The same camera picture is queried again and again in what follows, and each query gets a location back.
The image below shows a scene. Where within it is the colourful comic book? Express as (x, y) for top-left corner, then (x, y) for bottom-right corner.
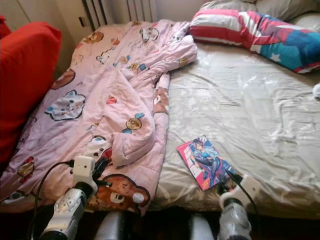
(176, 135), (236, 192)

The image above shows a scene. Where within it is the pink cartoon print quilt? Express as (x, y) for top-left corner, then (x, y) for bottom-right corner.
(0, 19), (198, 216)

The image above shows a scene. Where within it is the silver right robot leg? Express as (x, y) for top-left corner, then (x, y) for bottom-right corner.
(189, 214), (215, 240)

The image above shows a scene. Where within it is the silver robot leg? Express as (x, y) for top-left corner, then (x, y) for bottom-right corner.
(189, 214), (215, 240)
(95, 211), (128, 240)

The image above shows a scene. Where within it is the silver left robot leg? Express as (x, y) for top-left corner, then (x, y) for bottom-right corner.
(95, 211), (128, 240)

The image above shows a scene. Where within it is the beige floral duvet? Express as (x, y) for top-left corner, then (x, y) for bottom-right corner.
(150, 40), (320, 218)

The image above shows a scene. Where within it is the red white blue striped pillow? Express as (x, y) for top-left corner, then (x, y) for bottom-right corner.
(189, 7), (320, 74)

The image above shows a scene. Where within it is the white radiator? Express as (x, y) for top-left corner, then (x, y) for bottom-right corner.
(78, 0), (156, 28)

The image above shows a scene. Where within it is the cream cabinet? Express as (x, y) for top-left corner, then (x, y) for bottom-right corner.
(7, 0), (81, 46)

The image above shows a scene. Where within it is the dark grey pillow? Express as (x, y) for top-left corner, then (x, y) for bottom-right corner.
(200, 0), (263, 13)

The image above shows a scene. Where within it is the light grey pillow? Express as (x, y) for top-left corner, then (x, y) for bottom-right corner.
(255, 0), (320, 22)

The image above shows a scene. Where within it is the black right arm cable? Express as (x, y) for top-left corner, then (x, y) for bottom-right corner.
(227, 170), (258, 221)

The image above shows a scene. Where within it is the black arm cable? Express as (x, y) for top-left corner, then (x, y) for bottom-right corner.
(30, 160), (74, 240)
(227, 170), (258, 221)

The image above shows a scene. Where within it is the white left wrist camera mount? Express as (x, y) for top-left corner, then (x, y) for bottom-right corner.
(72, 156), (98, 195)

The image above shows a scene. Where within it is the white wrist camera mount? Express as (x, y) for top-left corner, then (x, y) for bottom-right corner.
(219, 175), (262, 210)
(72, 156), (98, 195)

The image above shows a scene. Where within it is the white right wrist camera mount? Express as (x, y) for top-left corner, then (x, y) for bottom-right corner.
(219, 175), (262, 210)

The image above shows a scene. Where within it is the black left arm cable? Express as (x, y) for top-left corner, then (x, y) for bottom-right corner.
(30, 160), (74, 240)

